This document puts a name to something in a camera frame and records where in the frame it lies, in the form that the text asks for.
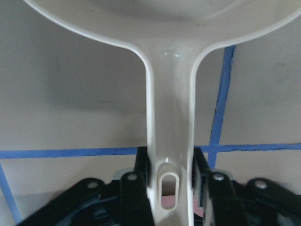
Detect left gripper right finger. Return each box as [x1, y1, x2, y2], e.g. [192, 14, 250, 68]
[192, 148, 301, 226]

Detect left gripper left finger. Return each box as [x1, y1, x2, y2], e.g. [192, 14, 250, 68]
[20, 147, 154, 226]

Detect beige plastic dustpan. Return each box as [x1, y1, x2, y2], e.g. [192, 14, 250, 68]
[28, 0, 301, 226]

